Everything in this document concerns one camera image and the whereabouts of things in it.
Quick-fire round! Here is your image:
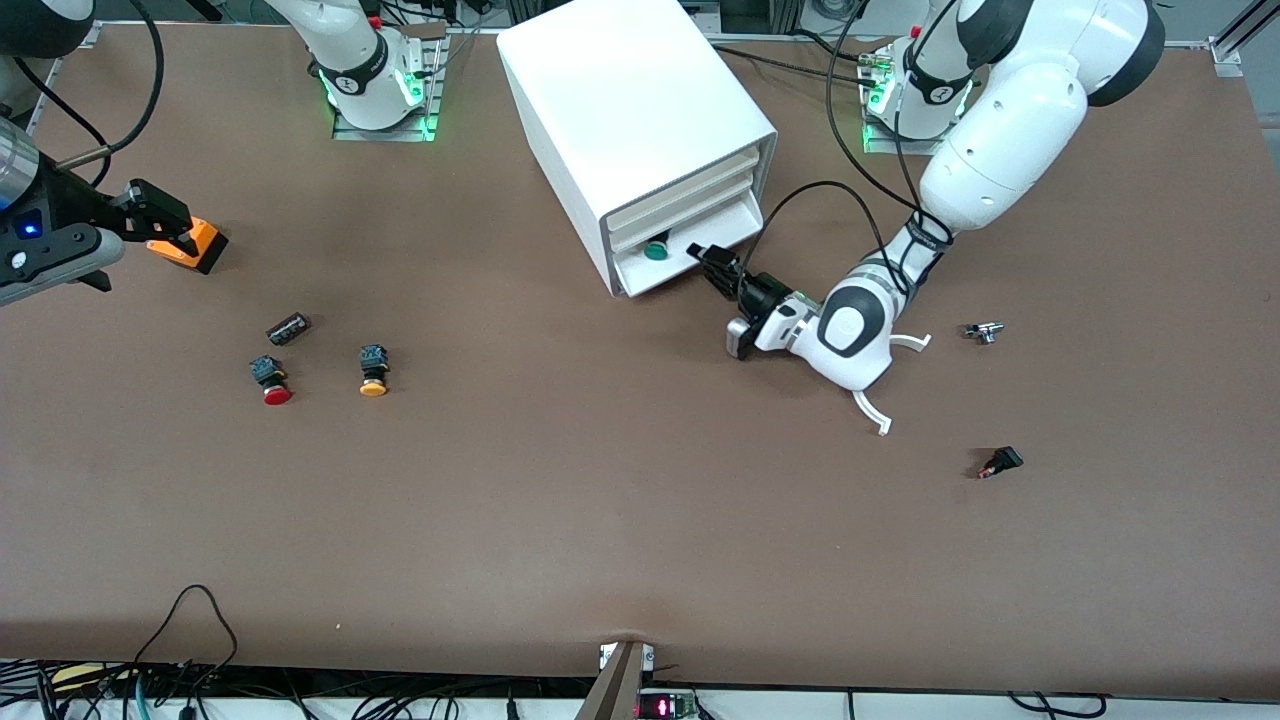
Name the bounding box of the aluminium frame profile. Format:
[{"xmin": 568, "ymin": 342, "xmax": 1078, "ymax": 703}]
[{"xmin": 1208, "ymin": 0, "xmax": 1280, "ymax": 78}]

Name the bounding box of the white curved plastic piece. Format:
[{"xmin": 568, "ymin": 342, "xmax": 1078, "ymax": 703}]
[{"xmin": 852, "ymin": 333, "xmax": 934, "ymax": 438}]

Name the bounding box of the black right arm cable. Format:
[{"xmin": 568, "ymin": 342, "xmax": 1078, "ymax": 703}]
[{"xmin": 55, "ymin": 0, "xmax": 167, "ymax": 169}]

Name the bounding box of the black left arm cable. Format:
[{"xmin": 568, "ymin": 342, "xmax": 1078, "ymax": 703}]
[{"xmin": 758, "ymin": 0, "xmax": 963, "ymax": 297}]

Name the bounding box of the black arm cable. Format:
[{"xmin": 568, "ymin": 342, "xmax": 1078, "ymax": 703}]
[
  {"xmin": 758, "ymin": 0, "xmax": 963, "ymax": 297},
  {"xmin": 55, "ymin": 0, "xmax": 167, "ymax": 169}
]

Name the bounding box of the thin black looped cable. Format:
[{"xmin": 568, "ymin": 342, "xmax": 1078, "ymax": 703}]
[{"xmin": 132, "ymin": 584, "xmax": 240, "ymax": 669}]

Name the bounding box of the white plastic drawer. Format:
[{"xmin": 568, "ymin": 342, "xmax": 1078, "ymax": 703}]
[
  {"xmin": 606, "ymin": 146, "xmax": 763, "ymax": 235},
  {"xmin": 608, "ymin": 172, "xmax": 759, "ymax": 253},
  {"xmin": 613, "ymin": 190, "xmax": 769, "ymax": 299}
]

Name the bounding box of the red push button switch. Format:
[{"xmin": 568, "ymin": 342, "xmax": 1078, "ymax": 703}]
[{"xmin": 249, "ymin": 355, "xmax": 294, "ymax": 407}]

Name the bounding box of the brown camera stand post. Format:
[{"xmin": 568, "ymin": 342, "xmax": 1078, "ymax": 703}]
[{"xmin": 574, "ymin": 640, "xmax": 657, "ymax": 720}]

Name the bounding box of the white drawer cabinet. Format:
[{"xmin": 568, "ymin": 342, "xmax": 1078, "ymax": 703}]
[{"xmin": 497, "ymin": 0, "xmax": 779, "ymax": 299}]

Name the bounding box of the orange and black block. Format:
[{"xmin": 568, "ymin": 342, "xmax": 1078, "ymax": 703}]
[{"xmin": 146, "ymin": 217, "xmax": 230, "ymax": 275}]

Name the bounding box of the device with red display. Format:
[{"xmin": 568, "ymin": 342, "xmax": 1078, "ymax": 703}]
[{"xmin": 636, "ymin": 689, "xmax": 699, "ymax": 720}]

